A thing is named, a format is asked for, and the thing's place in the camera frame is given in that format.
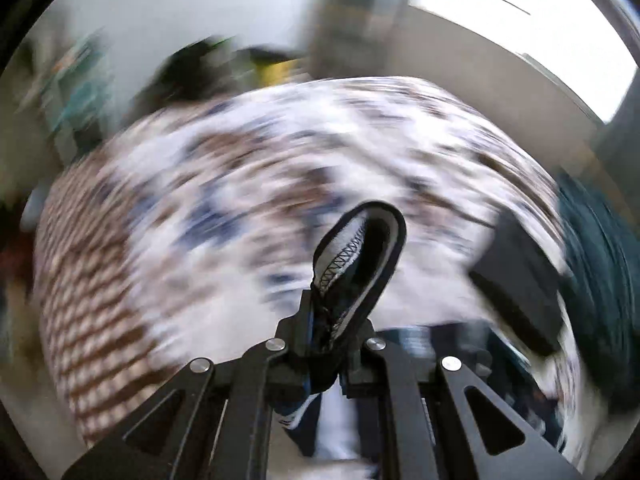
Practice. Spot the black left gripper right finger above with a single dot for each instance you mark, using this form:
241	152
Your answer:
453	401

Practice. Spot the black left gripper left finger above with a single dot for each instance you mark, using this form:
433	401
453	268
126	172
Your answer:
210	421

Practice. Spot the navy white patterned sweater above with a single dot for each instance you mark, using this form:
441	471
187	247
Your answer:
352	264

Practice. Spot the folded black garment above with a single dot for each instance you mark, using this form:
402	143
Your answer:
522	284

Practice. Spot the floral white bedspread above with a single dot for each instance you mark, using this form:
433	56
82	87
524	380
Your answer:
191	232

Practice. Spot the dark teal fuzzy blanket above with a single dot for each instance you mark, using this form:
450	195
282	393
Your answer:
601	291

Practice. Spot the black bag on floor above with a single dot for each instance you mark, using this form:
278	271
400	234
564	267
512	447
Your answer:
213	67

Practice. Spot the teal shelf rack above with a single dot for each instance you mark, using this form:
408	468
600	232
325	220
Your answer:
70	87

